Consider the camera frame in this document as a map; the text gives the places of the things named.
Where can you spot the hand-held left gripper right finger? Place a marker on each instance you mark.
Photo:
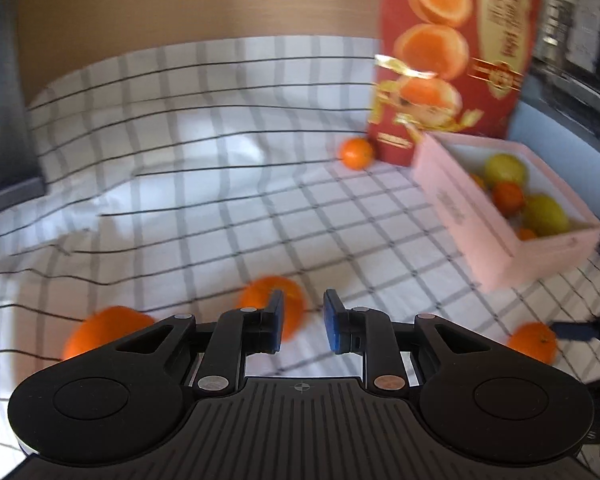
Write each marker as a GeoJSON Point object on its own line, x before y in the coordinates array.
{"type": "Point", "coordinates": [332, 322]}

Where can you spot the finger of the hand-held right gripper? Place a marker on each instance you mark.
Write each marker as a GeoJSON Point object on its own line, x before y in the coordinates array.
{"type": "Point", "coordinates": [575, 330]}

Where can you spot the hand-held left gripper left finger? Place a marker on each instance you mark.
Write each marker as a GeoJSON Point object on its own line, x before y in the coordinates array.
{"type": "Point", "coordinates": [276, 322]}

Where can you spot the tangerine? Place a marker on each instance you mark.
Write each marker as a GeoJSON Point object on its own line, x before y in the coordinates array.
{"type": "Point", "coordinates": [291, 294]}
{"type": "Point", "coordinates": [526, 234]}
{"type": "Point", "coordinates": [100, 330]}
{"type": "Point", "coordinates": [478, 181]}
{"type": "Point", "coordinates": [357, 153]}
{"type": "Point", "coordinates": [532, 341]}
{"type": "Point", "coordinates": [509, 197]}

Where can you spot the yellow-green lemon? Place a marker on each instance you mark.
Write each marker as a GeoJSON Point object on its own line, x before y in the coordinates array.
{"type": "Point", "coordinates": [505, 170]}
{"type": "Point", "coordinates": [545, 215]}

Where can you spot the pink cardboard box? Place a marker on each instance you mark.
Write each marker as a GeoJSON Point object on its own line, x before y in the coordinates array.
{"type": "Point", "coordinates": [460, 220]}

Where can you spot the white checkered cloth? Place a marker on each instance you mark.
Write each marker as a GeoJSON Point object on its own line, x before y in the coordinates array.
{"type": "Point", "coordinates": [205, 210]}

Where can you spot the grey flat panel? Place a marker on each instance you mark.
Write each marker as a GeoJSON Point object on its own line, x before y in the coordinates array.
{"type": "Point", "coordinates": [555, 130]}

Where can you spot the red printed gift box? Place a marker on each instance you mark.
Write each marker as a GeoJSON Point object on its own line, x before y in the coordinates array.
{"type": "Point", "coordinates": [455, 85]}

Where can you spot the dark flat object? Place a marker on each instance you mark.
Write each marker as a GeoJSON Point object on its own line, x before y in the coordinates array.
{"type": "Point", "coordinates": [5, 110]}

